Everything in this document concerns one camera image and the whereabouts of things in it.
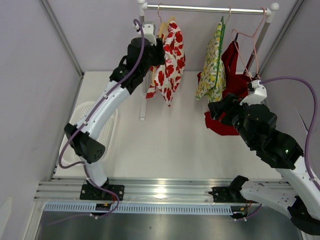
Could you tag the red garment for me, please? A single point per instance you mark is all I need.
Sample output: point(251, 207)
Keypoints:
point(235, 84)

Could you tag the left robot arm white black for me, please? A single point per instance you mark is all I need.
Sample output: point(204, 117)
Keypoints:
point(129, 74)

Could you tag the white slotted cable duct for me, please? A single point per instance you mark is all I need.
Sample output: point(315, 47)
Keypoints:
point(133, 208)

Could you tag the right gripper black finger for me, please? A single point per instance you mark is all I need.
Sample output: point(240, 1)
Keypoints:
point(219, 116)
point(227, 104)

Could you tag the yellow plastic hanger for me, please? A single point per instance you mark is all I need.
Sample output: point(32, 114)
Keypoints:
point(159, 74)

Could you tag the aluminium frame post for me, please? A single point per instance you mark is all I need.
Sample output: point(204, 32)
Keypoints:
point(282, 33)
point(61, 35)

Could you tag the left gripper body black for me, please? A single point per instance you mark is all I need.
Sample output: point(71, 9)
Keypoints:
point(156, 56)

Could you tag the clothes rack metal white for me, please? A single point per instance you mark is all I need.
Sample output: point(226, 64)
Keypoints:
point(267, 13)

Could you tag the left aluminium frame post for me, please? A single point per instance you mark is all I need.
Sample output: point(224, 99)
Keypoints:
point(61, 35)

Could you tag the green plastic hanger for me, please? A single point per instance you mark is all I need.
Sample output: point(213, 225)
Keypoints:
point(217, 63)

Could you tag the lemon print skirt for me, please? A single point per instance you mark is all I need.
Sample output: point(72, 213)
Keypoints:
point(206, 80)

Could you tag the right aluminium frame post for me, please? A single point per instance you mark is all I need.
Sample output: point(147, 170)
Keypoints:
point(282, 33)

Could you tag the white plastic basket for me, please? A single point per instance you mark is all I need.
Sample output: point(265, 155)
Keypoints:
point(105, 137)

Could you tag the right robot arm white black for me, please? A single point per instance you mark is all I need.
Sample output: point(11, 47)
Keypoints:
point(282, 153)

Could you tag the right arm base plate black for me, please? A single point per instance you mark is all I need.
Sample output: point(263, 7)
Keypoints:
point(227, 194)

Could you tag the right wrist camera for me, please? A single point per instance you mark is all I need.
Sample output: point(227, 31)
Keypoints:
point(256, 93)

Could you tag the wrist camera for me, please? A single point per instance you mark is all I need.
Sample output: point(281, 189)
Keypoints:
point(148, 29)
point(256, 93)

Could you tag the aluminium rail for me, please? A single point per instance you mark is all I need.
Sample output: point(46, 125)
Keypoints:
point(136, 190)

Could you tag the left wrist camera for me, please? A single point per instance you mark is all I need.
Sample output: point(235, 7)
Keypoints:
point(148, 29)

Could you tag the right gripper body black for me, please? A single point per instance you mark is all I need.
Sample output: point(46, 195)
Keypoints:
point(238, 120)

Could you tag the red flower print cloth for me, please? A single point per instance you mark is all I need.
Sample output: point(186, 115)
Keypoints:
point(171, 84)

